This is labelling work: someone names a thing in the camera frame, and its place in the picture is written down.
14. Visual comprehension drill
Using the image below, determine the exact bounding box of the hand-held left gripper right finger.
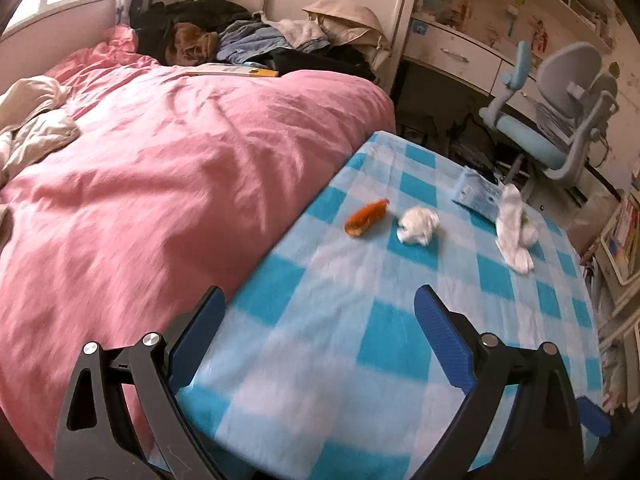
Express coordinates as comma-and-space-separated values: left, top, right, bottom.
414, 284, 587, 480

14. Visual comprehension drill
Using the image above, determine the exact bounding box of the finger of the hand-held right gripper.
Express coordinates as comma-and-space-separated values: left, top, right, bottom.
575, 396, 614, 439

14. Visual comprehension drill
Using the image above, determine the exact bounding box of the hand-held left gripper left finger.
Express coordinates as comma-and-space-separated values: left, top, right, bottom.
54, 285, 227, 480

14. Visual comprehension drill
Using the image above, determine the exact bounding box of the white tissue ball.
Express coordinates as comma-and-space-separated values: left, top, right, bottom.
397, 205, 441, 246

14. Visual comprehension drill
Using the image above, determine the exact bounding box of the blue white checked tablecloth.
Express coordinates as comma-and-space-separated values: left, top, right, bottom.
150, 131, 603, 480

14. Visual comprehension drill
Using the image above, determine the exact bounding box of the white cloth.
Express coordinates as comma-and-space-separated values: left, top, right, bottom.
494, 184, 540, 276

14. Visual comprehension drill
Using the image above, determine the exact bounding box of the blue tissue packet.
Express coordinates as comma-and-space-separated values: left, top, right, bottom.
451, 166, 507, 222

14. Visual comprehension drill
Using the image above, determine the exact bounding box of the pink blanket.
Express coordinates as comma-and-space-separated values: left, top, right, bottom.
0, 25, 397, 478

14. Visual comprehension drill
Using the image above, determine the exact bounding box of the white bookshelf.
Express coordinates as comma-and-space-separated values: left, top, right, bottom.
580, 180, 640, 411

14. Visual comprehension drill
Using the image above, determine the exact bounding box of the dark bag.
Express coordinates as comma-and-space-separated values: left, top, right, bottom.
447, 112, 498, 163

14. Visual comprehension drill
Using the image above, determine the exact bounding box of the blue grey office chair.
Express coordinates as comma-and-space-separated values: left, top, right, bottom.
479, 41, 620, 187

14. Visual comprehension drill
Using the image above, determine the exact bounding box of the yellow white flat box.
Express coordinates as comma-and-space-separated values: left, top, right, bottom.
186, 62, 279, 79

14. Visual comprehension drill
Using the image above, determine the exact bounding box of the beige crumpled cloth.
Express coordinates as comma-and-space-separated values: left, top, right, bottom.
0, 75, 82, 241

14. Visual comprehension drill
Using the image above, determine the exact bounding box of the white desk with drawers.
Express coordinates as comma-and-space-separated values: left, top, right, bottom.
400, 12, 543, 108

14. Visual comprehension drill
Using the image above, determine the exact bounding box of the brown cloth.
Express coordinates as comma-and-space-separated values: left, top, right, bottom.
166, 22, 221, 67

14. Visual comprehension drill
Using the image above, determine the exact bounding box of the blue striped garment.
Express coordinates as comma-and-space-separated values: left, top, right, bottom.
217, 21, 301, 65

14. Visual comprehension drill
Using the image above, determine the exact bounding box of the white grey garment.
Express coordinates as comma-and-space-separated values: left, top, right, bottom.
252, 10, 331, 53

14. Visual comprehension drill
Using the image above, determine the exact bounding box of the black clothes pile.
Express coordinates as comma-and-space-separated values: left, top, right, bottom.
134, 0, 377, 81

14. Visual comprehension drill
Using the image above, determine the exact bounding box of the beige jacket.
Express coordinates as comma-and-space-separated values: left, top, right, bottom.
302, 0, 392, 58

